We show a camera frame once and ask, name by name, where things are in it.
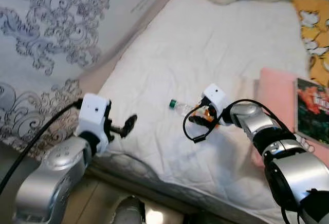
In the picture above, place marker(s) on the clear bottle with green cap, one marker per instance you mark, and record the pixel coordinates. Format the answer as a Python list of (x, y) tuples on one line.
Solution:
[(173, 103)]

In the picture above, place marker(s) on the pink pillow with cartoon print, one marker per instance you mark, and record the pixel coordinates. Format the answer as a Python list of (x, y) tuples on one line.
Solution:
[(275, 95)]

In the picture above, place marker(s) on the dark book with red cover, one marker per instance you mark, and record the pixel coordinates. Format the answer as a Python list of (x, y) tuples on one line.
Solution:
[(313, 111)]

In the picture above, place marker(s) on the yellow cartoon print blanket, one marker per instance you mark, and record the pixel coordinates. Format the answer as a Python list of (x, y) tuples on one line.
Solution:
[(316, 39)]

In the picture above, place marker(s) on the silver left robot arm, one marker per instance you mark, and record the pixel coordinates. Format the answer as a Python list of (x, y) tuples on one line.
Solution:
[(46, 183)]

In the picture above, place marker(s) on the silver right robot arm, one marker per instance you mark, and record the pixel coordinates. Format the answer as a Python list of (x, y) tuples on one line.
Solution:
[(298, 178)]

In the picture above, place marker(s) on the bed with white quilted sheet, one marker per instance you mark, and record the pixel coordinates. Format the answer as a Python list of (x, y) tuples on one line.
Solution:
[(205, 54)]

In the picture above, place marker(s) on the silver left robot leg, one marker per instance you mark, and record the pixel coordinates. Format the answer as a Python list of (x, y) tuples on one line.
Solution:
[(128, 211)]

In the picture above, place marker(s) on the grey floral patterned panel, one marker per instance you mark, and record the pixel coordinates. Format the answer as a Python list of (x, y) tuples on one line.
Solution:
[(51, 29)]

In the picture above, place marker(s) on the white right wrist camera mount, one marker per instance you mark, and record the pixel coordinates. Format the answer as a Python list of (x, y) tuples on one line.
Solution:
[(216, 98)]

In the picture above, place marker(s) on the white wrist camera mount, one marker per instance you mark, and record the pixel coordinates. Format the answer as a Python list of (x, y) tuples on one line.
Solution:
[(92, 113), (216, 98)]

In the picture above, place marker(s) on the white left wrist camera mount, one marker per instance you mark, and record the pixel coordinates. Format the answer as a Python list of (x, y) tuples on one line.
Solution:
[(92, 113)]

